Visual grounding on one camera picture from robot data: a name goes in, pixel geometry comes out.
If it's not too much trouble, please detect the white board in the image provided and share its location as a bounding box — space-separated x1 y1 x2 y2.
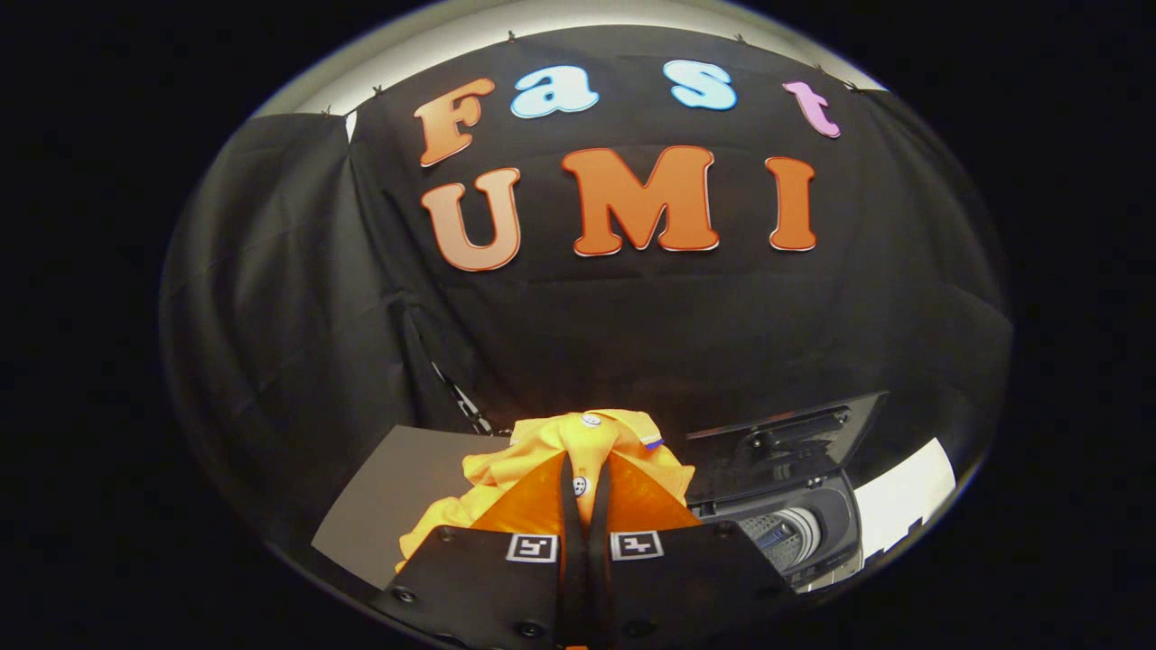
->
853 438 956 561

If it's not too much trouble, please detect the row of black backdrop clips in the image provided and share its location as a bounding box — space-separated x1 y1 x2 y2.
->
321 32 859 116

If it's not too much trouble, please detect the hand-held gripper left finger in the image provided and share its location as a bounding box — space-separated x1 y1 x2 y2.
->
372 450 586 650

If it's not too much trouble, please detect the grey board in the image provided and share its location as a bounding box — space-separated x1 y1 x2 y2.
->
312 426 516 588

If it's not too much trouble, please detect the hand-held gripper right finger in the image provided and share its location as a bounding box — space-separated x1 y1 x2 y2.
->
585 450 801 650

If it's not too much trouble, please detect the black and white cable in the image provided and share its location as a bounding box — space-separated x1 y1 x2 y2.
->
432 361 498 436

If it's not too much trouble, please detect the dark washing machine lid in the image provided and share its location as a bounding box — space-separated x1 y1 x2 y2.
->
686 393 888 520

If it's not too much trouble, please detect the yellow shirt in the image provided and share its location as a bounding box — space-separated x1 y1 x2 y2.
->
396 409 696 574

